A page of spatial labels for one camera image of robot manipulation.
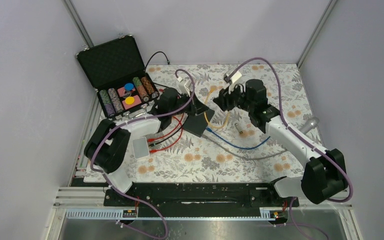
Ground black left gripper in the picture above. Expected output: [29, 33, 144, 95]
[169, 91, 209, 117]

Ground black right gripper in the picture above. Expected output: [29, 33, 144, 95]
[212, 80, 254, 113]

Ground yellow ethernet cable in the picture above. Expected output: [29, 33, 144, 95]
[203, 85, 231, 130]

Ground black network switch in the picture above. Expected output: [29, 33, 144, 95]
[182, 109, 215, 138]

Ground blue ethernet cable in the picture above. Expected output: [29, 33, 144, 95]
[206, 127, 272, 151]

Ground grey cable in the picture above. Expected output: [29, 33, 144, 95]
[201, 133, 289, 162]

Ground long red ethernet cable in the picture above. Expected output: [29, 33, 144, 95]
[147, 87, 185, 143]

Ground short red ethernet cable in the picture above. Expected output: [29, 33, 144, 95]
[148, 115, 185, 154]

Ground white router box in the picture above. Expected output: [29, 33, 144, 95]
[132, 136, 150, 160]

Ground silver microphone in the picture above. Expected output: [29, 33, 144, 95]
[299, 116, 320, 134]

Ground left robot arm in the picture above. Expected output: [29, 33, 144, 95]
[84, 87, 209, 206]

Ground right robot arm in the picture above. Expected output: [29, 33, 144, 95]
[213, 79, 354, 206]

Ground small metal coupler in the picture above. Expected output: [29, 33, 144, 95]
[234, 123, 243, 135]

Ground yellow round chip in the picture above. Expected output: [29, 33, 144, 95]
[124, 96, 136, 105]

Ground blue round chip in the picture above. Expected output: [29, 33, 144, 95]
[124, 82, 135, 91]

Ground clear dealer button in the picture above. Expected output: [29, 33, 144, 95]
[122, 90, 132, 98]

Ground black poker chip case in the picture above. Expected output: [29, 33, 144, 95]
[76, 34, 160, 119]

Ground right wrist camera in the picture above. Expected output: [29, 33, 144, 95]
[223, 71, 242, 87]

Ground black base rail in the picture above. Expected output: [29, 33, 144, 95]
[104, 181, 301, 220]

